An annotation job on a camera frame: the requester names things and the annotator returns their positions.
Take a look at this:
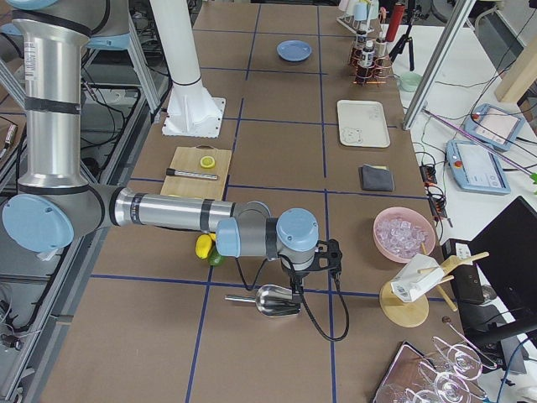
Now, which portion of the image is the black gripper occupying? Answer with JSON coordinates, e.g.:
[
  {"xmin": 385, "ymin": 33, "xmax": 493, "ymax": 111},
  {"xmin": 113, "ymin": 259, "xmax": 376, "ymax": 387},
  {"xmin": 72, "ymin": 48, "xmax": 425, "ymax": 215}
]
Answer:
[{"xmin": 310, "ymin": 239, "xmax": 342, "ymax": 272}]

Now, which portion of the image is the blue plastic plate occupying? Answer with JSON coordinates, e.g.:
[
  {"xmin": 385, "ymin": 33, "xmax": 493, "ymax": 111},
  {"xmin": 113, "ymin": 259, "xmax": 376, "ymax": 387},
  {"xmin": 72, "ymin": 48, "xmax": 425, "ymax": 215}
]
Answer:
[{"xmin": 276, "ymin": 39, "xmax": 312, "ymax": 63}]

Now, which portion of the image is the steel ice scoop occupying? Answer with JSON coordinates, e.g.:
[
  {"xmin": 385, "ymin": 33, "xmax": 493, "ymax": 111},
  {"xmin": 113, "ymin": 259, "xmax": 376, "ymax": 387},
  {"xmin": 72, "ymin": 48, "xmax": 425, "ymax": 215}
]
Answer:
[{"xmin": 225, "ymin": 285, "xmax": 300, "ymax": 317}]

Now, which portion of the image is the pink bowl of ice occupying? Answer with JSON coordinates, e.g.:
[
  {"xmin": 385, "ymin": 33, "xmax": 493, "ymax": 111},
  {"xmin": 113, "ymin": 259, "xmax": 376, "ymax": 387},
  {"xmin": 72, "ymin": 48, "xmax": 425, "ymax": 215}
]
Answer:
[{"xmin": 373, "ymin": 207, "xmax": 436, "ymax": 263}]

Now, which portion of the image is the white carton on stand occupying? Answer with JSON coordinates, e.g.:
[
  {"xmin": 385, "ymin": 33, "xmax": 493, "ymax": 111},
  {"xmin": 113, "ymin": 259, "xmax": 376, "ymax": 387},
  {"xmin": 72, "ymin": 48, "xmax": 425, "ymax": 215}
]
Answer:
[{"xmin": 390, "ymin": 254, "xmax": 444, "ymax": 303}]

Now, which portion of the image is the grey folded cloth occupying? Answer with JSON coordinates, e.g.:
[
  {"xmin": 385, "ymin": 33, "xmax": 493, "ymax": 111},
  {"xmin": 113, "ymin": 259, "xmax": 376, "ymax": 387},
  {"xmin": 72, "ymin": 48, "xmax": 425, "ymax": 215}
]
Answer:
[{"xmin": 358, "ymin": 165, "xmax": 394, "ymax": 191}]

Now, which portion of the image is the round wooden stand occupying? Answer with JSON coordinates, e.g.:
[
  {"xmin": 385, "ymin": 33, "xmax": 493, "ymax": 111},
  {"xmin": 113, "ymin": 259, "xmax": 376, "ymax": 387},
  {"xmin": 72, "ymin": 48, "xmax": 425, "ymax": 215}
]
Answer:
[{"xmin": 379, "ymin": 252, "xmax": 489, "ymax": 327}]

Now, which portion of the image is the green lime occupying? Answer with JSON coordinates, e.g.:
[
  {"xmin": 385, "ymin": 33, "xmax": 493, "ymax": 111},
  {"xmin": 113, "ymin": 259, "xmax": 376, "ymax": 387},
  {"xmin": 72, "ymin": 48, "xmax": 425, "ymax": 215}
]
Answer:
[{"xmin": 207, "ymin": 248, "xmax": 226, "ymax": 267}]

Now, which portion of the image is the large yellow lemon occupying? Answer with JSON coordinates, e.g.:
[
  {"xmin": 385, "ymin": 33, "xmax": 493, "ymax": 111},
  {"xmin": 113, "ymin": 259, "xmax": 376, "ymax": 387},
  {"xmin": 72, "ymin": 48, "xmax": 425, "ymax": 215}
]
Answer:
[{"xmin": 195, "ymin": 234, "xmax": 213, "ymax": 259}]

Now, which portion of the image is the cream bear serving tray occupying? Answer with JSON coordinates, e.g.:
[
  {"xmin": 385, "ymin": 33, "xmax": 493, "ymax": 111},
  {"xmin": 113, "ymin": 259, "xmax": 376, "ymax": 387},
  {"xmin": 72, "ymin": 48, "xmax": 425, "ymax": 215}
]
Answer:
[{"xmin": 336, "ymin": 100, "xmax": 390, "ymax": 149}]

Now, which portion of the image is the lemon half slice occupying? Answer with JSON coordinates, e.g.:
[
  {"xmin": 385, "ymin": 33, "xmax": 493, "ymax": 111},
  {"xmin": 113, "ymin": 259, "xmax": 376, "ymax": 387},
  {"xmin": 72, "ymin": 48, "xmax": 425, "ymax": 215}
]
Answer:
[{"xmin": 199, "ymin": 155, "xmax": 216, "ymax": 170}]

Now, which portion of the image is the glass rack tray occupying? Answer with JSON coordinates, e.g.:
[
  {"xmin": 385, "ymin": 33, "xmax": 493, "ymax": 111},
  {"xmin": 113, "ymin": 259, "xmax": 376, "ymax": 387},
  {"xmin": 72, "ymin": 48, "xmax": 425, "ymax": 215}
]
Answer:
[{"xmin": 372, "ymin": 333, "xmax": 498, "ymax": 403}]

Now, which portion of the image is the wooden cutting board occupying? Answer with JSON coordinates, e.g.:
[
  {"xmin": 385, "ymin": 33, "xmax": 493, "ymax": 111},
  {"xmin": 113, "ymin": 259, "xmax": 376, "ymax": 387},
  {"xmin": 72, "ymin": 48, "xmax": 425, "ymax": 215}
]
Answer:
[{"xmin": 160, "ymin": 146, "xmax": 232, "ymax": 201}]

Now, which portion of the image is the near teach pendant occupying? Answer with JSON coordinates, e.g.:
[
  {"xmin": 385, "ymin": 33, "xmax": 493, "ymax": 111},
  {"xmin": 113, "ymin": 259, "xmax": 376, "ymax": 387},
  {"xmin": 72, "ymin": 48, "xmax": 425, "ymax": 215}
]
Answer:
[{"xmin": 446, "ymin": 140, "xmax": 511, "ymax": 195}]

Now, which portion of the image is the teach pendant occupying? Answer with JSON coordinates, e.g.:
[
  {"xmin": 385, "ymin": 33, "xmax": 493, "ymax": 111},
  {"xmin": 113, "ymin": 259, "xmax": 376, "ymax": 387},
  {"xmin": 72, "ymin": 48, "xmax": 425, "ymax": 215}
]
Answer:
[
  {"xmin": 446, "ymin": 140, "xmax": 511, "ymax": 195},
  {"xmin": 463, "ymin": 103, "xmax": 524, "ymax": 152}
]

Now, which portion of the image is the black laptop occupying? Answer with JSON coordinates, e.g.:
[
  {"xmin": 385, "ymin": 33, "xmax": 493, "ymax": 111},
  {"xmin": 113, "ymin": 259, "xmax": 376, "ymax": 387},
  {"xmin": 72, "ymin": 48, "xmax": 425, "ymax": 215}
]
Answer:
[{"xmin": 442, "ymin": 196, "xmax": 536, "ymax": 331}]

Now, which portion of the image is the steel cylinder tool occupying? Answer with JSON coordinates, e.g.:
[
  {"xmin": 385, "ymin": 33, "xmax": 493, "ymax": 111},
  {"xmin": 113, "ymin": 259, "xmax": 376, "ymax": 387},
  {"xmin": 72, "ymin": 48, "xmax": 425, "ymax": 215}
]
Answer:
[{"xmin": 165, "ymin": 168, "xmax": 219, "ymax": 181}]

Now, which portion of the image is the mint green bowl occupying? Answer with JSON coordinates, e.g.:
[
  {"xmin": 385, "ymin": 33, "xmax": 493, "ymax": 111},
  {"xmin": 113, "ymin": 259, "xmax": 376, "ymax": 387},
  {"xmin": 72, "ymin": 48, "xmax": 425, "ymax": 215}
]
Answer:
[{"xmin": 398, "ymin": 71, "xmax": 422, "ymax": 92}]

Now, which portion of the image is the rear tea bottle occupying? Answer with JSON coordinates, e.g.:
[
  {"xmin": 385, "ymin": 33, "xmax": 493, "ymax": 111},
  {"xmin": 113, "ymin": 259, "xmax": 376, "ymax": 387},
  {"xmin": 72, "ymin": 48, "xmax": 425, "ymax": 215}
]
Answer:
[{"xmin": 359, "ymin": 40, "xmax": 374, "ymax": 82}]

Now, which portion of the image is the tea bottle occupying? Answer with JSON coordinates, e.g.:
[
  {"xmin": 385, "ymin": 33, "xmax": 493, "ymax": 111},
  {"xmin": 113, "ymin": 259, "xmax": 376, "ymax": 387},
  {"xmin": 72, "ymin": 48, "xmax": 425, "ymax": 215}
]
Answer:
[
  {"xmin": 359, "ymin": 40, "xmax": 374, "ymax": 82},
  {"xmin": 354, "ymin": 24, "xmax": 370, "ymax": 81}
]

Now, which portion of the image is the far teach pendant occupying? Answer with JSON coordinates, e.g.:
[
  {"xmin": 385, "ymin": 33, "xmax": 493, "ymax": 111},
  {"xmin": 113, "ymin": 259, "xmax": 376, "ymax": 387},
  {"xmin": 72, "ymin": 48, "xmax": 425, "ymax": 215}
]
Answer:
[{"xmin": 463, "ymin": 103, "xmax": 524, "ymax": 152}]

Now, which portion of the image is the left tea bottle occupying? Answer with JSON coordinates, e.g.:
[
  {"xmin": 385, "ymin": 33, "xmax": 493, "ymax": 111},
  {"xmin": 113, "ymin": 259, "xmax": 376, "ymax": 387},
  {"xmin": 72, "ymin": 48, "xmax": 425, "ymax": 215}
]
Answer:
[{"xmin": 354, "ymin": 24, "xmax": 370, "ymax": 81}]

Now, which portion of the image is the black tripod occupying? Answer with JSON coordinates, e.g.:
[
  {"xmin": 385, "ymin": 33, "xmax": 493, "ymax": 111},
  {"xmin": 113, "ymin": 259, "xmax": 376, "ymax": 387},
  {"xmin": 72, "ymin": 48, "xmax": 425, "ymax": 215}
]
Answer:
[{"xmin": 388, "ymin": 0, "xmax": 416, "ymax": 71}]

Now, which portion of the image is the red bottle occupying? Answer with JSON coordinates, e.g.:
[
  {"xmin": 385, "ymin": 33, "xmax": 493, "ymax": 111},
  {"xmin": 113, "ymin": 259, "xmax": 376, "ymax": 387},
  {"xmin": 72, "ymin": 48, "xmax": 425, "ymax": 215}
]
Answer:
[{"xmin": 385, "ymin": 2, "xmax": 405, "ymax": 43}]

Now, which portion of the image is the copper wire bottle rack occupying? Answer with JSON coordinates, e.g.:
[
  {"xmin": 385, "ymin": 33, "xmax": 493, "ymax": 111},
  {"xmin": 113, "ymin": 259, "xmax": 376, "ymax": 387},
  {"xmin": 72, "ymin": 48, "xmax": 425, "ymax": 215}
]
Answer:
[{"xmin": 349, "ymin": 40, "xmax": 392, "ymax": 86}]

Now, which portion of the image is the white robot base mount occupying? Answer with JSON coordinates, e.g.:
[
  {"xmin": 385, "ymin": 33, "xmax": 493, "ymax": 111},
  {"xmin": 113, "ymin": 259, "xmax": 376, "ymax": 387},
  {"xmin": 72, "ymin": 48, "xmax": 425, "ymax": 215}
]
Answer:
[{"xmin": 150, "ymin": 0, "xmax": 226, "ymax": 139}]

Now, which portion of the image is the aluminium frame post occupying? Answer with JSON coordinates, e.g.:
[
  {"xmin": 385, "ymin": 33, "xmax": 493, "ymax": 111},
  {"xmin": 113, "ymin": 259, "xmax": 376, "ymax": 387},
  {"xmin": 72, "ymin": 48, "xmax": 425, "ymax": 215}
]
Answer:
[{"xmin": 402, "ymin": 0, "xmax": 476, "ymax": 130}]

